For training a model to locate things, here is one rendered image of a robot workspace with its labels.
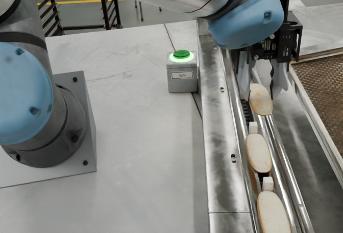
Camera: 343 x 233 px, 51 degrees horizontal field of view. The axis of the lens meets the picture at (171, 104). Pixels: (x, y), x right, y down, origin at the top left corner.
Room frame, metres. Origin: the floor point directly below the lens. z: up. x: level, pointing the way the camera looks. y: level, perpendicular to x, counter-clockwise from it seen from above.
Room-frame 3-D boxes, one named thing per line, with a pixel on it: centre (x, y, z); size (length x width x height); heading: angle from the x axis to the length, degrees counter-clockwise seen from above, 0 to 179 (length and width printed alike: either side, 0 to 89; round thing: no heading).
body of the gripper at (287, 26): (0.49, -0.15, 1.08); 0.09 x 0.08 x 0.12; 176
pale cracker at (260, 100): (0.52, -0.15, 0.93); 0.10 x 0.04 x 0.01; 176
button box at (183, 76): (0.77, -0.03, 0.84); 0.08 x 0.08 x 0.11; 85
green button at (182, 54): (0.77, -0.03, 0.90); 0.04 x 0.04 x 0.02
